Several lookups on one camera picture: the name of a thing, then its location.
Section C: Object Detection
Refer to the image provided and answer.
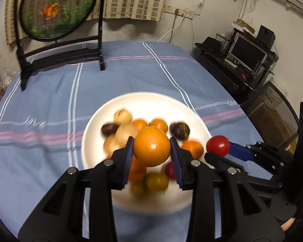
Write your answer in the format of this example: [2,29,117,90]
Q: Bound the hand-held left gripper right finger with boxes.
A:
[170,137,286,242]

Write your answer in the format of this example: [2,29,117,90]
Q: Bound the large tan pear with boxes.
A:
[103,134,123,157]

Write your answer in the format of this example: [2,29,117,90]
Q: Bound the white power cable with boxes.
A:
[157,15,185,42]

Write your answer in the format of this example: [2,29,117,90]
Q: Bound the yellow-green tomato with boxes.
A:
[145,173,169,192]

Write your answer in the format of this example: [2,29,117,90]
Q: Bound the black desk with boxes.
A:
[199,48,278,104]

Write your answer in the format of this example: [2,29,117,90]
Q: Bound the white plate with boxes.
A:
[81,92,213,216]

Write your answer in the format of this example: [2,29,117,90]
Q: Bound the dark brown striped fruit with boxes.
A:
[169,122,190,140]

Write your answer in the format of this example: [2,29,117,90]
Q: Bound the small orange tangerine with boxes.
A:
[150,118,168,133]
[131,119,149,131]

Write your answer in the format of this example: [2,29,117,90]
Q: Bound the round embroidered screen black stand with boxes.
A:
[15,0,106,91]

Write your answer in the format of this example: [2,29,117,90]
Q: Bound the small yellow-green fruit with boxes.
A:
[130,180,147,196]

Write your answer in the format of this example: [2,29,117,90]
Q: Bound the dark red plum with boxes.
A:
[165,162,177,180]

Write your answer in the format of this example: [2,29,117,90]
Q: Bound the red tomato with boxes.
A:
[206,135,230,157]

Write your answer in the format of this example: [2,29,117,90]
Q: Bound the dark purple plum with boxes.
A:
[101,123,119,137]

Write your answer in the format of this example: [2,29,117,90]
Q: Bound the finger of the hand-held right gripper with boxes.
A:
[227,141,293,174]
[204,152,281,189]

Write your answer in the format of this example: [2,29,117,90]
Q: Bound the white wall power sockets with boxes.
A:
[164,4,194,18]

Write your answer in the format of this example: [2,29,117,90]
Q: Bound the computer monitor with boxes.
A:
[228,35,268,71]

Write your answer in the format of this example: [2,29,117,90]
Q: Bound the black speaker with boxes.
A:
[258,25,276,47]

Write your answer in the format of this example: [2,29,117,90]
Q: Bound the checked beige curtain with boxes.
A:
[4,0,171,46]

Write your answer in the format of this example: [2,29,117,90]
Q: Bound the blue striped tablecloth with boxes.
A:
[0,40,301,242]

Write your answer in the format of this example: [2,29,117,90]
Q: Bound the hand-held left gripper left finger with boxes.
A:
[18,136,135,242]

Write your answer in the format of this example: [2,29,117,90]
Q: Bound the pale tan pear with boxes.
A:
[113,108,133,125]
[115,124,139,148]

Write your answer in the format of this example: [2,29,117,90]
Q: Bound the cardboard box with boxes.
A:
[247,82,297,147]

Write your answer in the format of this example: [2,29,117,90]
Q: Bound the large orange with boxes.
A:
[133,127,172,167]

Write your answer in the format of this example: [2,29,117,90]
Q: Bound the black hat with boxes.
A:
[195,37,224,53]

